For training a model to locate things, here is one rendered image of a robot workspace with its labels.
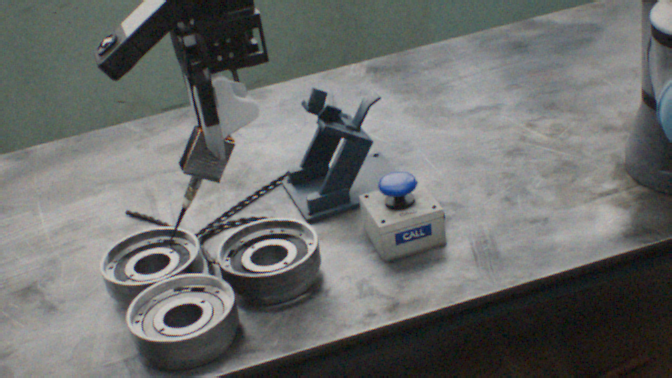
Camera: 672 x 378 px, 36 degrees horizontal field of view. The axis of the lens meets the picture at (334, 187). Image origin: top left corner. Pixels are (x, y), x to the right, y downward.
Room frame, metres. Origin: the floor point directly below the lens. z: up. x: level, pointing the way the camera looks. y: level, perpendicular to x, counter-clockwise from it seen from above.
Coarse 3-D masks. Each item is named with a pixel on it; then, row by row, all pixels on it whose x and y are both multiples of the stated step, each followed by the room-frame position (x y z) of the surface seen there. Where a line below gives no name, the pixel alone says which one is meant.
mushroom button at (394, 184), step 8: (384, 176) 0.94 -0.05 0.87; (392, 176) 0.94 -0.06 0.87; (400, 176) 0.94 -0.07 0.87; (408, 176) 0.94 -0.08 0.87; (384, 184) 0.93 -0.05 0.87; (392, 184) 0.92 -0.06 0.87; (400, 184) 0.92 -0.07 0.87; (408, 184) 0.92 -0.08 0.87; (416, 184) 0.93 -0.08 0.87; (384, 192) 0.92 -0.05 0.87; (392, 192) 0.92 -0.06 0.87; (400, 192) 0.92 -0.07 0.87; (408, 192) 0.92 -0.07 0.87; (400, 200) 0.93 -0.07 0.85
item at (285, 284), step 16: (256, 224) 0.95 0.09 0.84; (272, 224) 0.95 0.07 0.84; (288, 224) 0.94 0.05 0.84; (304, 224) 0.93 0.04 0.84; (224, 240) 0.93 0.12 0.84; (240, 240) 0.94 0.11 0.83; (272, 240) 0.93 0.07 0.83; (304, 240) 0.92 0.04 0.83; (224, 256) 0.91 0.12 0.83; (256, 256) 0.91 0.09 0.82; (272, 256) 0.92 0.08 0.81; (288, 256) 0.89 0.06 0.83; (320, 256) 0.89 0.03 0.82; (224, 272) 0.87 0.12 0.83; (240, 272) 0.86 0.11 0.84; (288, 272) 0.85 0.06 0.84; (304, 272) 0.86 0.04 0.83; (240, 288) 0.86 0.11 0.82; (256, 288) 0.85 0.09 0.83; (272, 288) 0.85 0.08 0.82; (288, 288) 0.85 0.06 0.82; (304, 288) 0.87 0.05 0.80
